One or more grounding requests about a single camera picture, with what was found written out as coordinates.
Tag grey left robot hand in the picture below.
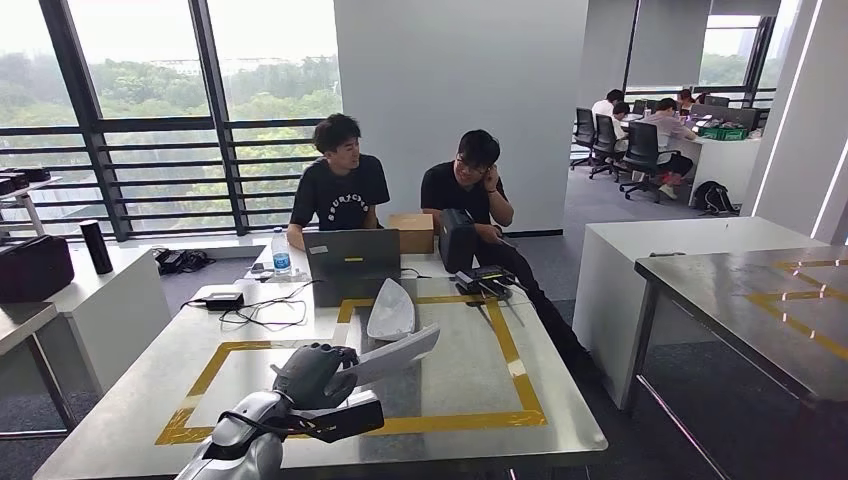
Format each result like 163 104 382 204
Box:
271 342 360 412

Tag long white plastic trim part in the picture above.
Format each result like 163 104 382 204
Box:
334 322 442 392

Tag steel workbench yellow tape rectangles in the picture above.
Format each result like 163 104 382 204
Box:
33 274 609 480

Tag white plastic shell part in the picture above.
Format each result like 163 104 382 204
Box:
366 277 418 343

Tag black power adapter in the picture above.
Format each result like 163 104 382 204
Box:
202 291 246 312

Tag clear water bottle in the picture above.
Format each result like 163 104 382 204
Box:
270 226 293 277

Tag grey laptop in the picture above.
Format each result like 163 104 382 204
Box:
302 228 403 285

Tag cardboard box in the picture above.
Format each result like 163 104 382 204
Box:
387 212 436 256

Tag black upright case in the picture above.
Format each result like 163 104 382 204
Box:
437 208 480 275

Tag black electronic device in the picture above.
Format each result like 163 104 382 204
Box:
453 264 517 297

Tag black thermos flask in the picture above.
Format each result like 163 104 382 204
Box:
78 219 116 276

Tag black window railing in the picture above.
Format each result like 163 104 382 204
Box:
0 117 327 241

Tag grey topped table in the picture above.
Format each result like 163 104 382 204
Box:
0 301 79 440

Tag small white table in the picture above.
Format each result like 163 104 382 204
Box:
0 177 66 240

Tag black boxes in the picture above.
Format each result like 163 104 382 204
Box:
0 166 53 197

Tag black office chair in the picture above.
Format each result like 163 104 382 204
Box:
569 107 599 171
588 113 629 183
617 120 669 204

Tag black backpack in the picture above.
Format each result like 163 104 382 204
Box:
690 180 738 218

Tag white desk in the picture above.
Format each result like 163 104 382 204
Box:
667 129 763 208

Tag green plastic crate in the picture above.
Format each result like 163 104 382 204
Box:
698 125 751 142

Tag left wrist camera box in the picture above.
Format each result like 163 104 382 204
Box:
291 389 386 445

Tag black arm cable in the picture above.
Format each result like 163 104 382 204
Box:
217 409 319 439

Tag black thin cable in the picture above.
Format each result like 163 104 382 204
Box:
180 278 319 331

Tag black cable pile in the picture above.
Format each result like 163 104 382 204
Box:
152 247 215 276

